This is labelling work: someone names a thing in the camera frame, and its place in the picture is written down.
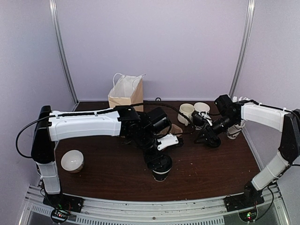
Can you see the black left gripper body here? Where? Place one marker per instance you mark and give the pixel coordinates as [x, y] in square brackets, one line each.
[147, 155]

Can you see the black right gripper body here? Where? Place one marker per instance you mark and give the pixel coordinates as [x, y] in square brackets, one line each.
[208, 128]

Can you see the black plastic cup lid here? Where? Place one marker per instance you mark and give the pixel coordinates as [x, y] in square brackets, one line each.
[166, 163]

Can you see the stack of black paper cups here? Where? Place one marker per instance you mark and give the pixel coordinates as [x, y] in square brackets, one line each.
[202, 107]

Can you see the cardboard cup carrier tray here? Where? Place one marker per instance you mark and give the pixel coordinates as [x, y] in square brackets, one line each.
[173, 130]

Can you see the black paper coffee cup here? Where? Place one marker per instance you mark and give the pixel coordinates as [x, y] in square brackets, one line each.
[161, 173]

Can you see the brown paper takeout bag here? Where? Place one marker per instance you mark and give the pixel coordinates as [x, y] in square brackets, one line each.
[127, 90]

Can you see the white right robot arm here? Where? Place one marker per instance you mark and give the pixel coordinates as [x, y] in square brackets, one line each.
[227, 168]

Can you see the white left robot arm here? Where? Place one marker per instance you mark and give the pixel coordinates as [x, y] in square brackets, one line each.
[140, 127]

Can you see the stack of black cup lids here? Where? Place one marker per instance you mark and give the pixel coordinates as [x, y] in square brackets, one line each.
[213, 143]

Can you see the white cup holding straws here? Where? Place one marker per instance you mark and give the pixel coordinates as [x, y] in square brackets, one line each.
[234, 131]

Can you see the cream ribbed ceramic mug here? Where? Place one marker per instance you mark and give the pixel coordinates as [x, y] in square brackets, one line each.
[186, 109]

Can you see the wrapped white straws bundle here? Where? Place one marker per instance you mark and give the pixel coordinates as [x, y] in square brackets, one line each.
[237, 99]

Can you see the white ceramic bowl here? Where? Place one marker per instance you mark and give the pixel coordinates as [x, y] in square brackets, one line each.
[72, 161]

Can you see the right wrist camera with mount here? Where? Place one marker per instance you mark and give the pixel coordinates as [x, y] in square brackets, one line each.
[200, 119]

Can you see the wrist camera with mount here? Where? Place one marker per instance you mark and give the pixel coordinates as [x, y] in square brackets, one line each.
[169, 140]
[200, 119]

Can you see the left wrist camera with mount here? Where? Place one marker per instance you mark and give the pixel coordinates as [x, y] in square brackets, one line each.
[169, 140]

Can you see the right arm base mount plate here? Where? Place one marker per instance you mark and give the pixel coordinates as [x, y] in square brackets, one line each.
[240, 202]

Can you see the aluminium front rail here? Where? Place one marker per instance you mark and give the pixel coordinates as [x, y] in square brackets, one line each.
[209, 211]

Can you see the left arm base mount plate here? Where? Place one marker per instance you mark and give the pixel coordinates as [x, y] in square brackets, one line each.
[64, 202]

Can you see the right aluminium frame post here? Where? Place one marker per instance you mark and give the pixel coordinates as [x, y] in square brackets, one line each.
[243, 48]

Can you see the aluminium frame post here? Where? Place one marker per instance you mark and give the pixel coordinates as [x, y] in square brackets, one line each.
[243, 48]
[62, 54]

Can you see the left aluminium frame post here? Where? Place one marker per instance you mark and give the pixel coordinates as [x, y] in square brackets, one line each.
[62, 54]

